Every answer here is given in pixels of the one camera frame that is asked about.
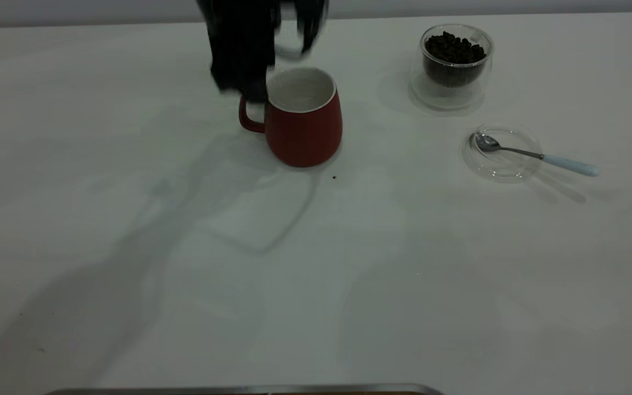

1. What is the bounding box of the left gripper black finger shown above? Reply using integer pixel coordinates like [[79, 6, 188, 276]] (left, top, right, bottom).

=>
[[210, 33, 278, 103], [296, 14, 329, 54]]

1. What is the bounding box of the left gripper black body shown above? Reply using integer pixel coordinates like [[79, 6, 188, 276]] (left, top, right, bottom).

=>
[[195, 0, 330, 33]]

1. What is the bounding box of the red ceramic mug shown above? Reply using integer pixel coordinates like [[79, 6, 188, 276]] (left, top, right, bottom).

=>
[[239, 67, 343, 168]]

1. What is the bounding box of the steel spoon pale blue handle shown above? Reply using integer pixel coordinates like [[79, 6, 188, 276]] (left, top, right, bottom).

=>
[[474, 133, 601, 177]]

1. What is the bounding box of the coffee beans pile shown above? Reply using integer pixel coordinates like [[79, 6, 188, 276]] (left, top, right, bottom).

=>
[[425, 31, 487, 87]]

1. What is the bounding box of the clear glass saucer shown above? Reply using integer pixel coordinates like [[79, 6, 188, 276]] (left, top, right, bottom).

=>
[[462, 124, 541, 183]]

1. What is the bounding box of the double-wall glass cup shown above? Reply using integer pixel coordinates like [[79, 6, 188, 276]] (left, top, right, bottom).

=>
[[410, 24, 495, 112]]

